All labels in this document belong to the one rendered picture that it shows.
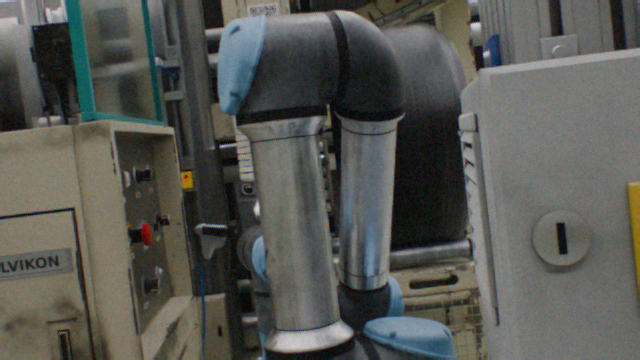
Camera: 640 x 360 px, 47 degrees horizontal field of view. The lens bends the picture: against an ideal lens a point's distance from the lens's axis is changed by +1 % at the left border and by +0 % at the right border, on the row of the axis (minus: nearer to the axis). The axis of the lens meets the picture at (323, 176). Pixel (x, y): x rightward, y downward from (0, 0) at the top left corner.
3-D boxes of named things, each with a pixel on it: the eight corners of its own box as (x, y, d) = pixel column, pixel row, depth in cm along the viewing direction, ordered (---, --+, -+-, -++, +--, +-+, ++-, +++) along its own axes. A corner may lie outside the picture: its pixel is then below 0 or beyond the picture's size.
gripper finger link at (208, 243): (182, 257, 130) (220, 261, 125) (182, 224, 130) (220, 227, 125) (195, 255, 133) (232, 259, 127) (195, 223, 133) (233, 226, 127)
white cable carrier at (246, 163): (249, 249, 182) (225, 58, 180) (250, 246, 187) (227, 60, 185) (266, 247, 182) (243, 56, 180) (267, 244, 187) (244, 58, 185)
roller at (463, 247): (330, 275, 174) (328, 256, 174) (330, 272, 179) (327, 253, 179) (474, 257, 175) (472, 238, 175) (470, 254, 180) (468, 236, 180)
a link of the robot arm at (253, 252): (261, 297, 101) (253, 236, 100) (244, 285, 111) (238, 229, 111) (315, 287, 103) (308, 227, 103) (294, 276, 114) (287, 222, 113)
